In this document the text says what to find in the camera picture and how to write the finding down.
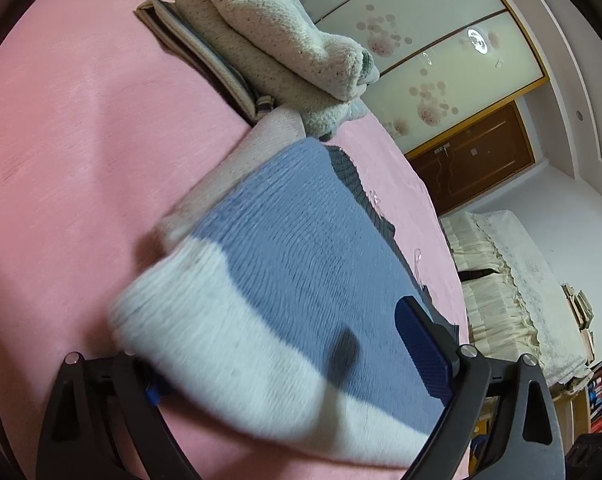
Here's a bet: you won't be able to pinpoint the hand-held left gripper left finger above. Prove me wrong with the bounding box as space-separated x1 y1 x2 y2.
36 352 202 480

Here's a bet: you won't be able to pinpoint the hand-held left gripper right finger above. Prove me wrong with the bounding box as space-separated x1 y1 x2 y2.
395 296 568 480

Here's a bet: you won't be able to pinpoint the colour-block knit sweater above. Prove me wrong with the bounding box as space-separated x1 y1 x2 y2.
110 106 460 471

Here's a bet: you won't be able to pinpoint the cream cloth-covered furniture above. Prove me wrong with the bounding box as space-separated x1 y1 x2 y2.
440 210 596 392

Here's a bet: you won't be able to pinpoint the pile of books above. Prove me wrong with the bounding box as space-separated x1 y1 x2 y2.
561 282 598 362

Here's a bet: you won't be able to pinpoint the wooden bookshelf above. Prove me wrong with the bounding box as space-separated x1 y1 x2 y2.
551 352 602 461

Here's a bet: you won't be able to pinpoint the brown wooden door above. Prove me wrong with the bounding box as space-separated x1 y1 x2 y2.
408 101 538 216

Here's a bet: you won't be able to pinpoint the dark object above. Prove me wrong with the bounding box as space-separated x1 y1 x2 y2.
563 432 602 480

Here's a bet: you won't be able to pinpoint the pink fleece blanket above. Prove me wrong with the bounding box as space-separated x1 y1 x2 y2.
0 0 474 480

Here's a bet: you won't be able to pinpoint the striped folded garment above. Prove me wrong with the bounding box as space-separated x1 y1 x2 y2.
137 0 276 127

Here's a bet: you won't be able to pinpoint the frosted floral wardrobe doors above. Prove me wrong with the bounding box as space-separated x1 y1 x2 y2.
241 0 550 155

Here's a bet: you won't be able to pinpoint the fluffy cream folded garment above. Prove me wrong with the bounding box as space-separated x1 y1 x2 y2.
173 0 382 141

